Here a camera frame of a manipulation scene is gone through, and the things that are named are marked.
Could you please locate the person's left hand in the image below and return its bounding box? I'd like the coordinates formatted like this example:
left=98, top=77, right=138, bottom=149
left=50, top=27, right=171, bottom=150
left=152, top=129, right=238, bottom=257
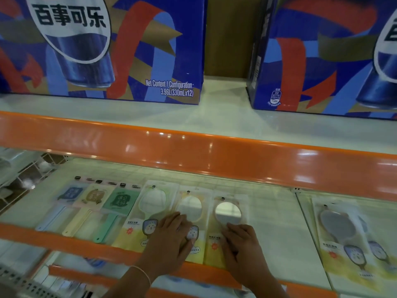
left=136, top=211, right=196, bottom=284

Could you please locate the person's right hand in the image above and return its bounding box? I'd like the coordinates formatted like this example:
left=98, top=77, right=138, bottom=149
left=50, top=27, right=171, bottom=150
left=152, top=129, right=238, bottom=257
left=219, top=223, right=273, bottom=290

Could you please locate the round mirror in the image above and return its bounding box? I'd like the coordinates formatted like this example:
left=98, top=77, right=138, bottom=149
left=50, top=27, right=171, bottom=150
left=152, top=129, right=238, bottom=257
left=204, top=190, right=249, bottom=270
left=111, top=180, right=180, bottom=253
left=311, top=197, right=382, bottom=292
left=173, top=186, right=213, bottom=265

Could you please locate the orange edged white shelf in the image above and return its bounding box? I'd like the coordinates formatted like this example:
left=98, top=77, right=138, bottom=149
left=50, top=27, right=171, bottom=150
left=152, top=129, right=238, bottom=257
left=0, top=76, right=397, bottom=298

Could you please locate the person's left forearm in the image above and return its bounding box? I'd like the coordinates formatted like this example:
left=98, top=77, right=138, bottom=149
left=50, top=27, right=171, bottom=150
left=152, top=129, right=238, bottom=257
left=107, top=266, right=153, bottom=298

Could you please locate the person's right forearm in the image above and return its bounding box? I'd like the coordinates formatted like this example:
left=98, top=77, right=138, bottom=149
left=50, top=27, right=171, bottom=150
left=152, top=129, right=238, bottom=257
left=245, top=275, right=291, bottom=298

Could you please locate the blue printed drink carton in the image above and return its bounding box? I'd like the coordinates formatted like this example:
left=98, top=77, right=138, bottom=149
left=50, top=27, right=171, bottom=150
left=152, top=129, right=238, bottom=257
left=0, top=0, right=208, bottom=105
left=246, top=0, right=397, bottom=120

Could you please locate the thin white bracelet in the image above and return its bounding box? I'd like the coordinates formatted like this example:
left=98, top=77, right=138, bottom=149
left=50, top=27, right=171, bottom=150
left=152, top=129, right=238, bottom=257
left=130, top=265, right=152, bottom=288

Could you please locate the white wire mesh divider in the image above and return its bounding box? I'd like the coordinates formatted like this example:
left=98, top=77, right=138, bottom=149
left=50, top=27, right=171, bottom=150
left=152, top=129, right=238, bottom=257
left=0, top=151, right=69, bottom=214

